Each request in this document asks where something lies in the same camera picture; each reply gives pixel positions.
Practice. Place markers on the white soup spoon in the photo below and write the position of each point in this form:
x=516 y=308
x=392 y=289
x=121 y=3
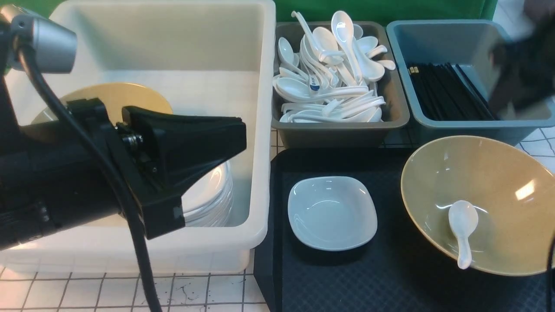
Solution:
x=463 y=221

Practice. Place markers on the pile of white spoons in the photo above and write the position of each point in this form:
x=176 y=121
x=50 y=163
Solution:
x=333 y=77

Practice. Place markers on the blue-grey chopstick bin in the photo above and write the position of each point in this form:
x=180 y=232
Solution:
x=465 y=43

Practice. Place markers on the yellow noodle bowl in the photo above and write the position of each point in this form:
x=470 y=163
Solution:
x=512 y=193

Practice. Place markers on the white square sauce dish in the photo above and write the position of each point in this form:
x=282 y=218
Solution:
x=332 y=213

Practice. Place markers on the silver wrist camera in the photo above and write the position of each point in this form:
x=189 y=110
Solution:
x=55 y=45

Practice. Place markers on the stack of white dishes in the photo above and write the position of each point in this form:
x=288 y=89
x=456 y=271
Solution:
x=208 y=202

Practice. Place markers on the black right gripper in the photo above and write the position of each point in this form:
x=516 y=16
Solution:
x=526 y=69

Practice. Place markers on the grey spoon bin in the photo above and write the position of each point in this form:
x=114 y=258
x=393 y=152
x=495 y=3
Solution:
x=395 y=115

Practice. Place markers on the yellow bowl in tub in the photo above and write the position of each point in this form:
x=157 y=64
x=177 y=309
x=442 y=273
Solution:
x=114 y=97

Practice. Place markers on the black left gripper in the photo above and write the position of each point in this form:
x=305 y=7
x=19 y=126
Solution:
x=149 y=181

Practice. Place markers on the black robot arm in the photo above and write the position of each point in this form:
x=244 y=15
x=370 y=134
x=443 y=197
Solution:
x=82 y=167

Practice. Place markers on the bundle of black chopsticks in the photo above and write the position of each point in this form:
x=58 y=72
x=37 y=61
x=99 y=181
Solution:
x=446 y=93

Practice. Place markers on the black serving tray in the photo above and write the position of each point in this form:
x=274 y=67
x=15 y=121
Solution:
x=397 y=271

